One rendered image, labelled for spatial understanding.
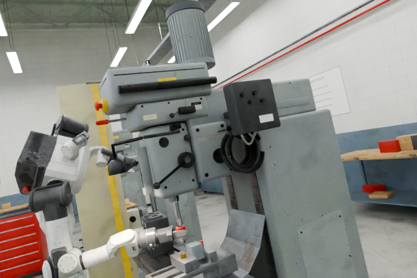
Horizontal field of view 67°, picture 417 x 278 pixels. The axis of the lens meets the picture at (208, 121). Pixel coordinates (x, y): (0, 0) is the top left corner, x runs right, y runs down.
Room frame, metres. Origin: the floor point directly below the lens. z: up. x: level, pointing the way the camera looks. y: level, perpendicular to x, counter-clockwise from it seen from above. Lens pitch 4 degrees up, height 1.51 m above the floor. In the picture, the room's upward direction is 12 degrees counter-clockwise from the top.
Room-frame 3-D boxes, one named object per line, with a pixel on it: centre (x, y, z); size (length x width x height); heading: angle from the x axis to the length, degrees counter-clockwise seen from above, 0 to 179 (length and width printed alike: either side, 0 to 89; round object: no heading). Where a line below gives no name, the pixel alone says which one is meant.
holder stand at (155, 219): (1.85, 0.42, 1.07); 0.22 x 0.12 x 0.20; 22
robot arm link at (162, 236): (1.46, 0.32, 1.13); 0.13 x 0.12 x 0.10; 2
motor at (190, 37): (1.57, 0.01, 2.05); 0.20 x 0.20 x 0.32
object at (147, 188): (1.41, 0.33, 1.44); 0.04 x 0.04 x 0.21; 27
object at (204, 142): (1.55, 0.05, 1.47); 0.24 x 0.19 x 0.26; 27
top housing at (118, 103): (1.47, 0.21, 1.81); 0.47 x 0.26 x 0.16; 117
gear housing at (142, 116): (1.48, 0.19, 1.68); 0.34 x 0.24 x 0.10; 117
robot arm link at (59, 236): (1.39, 0.73, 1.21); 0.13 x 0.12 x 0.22; 13
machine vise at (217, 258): (1.32, 0.19, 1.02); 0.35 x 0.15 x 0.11; 120
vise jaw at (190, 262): (1.31, 0.21, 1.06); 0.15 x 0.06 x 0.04; 30
